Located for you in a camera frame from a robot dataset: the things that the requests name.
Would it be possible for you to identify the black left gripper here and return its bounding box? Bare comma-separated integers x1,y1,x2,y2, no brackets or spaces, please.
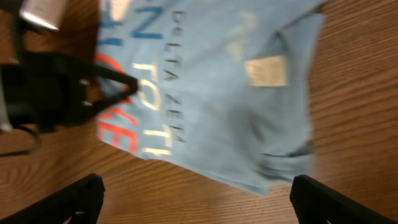
1,52,138,133

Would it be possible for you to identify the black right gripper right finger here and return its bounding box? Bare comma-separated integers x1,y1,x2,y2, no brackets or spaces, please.
290,175,397,224

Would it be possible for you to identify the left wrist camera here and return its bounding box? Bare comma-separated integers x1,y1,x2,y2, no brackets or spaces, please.
19,0,68,31

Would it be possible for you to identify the light blue printed t-shirt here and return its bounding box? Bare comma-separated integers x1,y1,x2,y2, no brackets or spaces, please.
95,0,325,195

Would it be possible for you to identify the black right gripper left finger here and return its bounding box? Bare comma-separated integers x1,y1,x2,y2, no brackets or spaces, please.
1,174,105,224

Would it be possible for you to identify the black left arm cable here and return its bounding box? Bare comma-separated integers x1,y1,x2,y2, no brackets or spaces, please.
0,124,43,158

